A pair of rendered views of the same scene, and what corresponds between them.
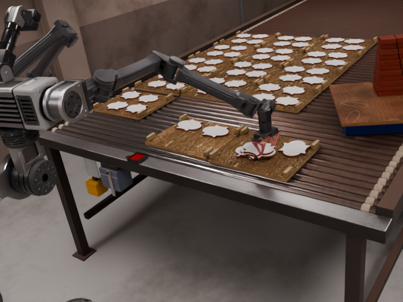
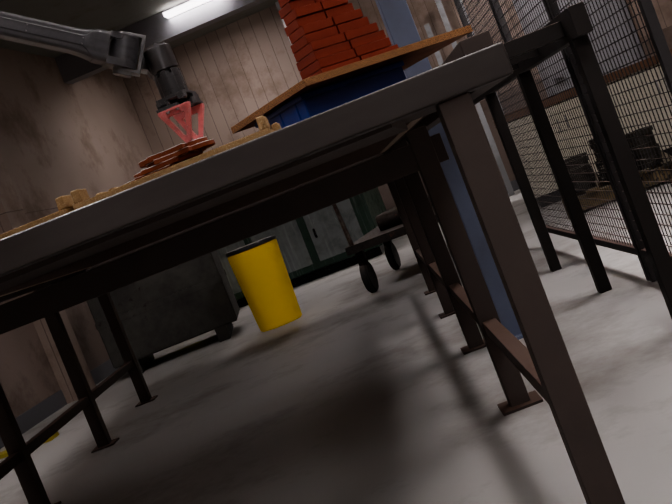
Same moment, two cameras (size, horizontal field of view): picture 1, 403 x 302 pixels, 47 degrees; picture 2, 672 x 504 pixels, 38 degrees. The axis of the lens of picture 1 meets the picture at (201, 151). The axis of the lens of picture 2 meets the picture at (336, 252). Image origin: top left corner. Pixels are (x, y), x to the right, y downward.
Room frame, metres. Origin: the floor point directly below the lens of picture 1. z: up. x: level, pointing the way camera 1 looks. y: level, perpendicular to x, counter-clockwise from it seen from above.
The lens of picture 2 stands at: (0.10, 0.79, 0.78)
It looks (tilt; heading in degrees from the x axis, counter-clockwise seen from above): 3 degrees down; 323
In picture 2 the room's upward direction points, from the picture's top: 21 degrees counter-clockwise
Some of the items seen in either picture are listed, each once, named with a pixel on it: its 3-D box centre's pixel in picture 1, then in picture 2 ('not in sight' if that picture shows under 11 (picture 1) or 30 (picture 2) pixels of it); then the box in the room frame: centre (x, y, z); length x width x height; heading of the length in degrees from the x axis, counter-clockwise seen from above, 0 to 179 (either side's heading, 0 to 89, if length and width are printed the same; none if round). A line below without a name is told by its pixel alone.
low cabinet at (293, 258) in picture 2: not in sight; (300, 242); (8.81, -5.42, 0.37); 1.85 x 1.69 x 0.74; 44
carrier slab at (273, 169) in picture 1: (264, 153); (188, 170); (1.89, -0.29, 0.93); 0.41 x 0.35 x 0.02; 49
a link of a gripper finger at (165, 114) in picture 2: (262, 144); (181, 120); (1.81, -0.27, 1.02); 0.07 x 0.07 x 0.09; 45
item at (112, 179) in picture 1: (115, 177); not in sight; (2.16, 0.48, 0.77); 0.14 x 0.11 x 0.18; 50
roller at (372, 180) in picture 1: (198, 144); not in sight; (2.14, 0.01, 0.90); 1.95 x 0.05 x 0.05; 50
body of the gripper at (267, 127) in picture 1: (265, 126); (172, 87); (1.83, -0.30, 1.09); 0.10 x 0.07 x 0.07; 135
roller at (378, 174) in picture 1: (204, 139); not in sight; (2.18, -0.02, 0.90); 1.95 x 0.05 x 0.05; 50
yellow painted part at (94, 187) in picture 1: (93, 174); not in sight; (2.27, 0.62, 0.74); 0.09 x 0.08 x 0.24; 50
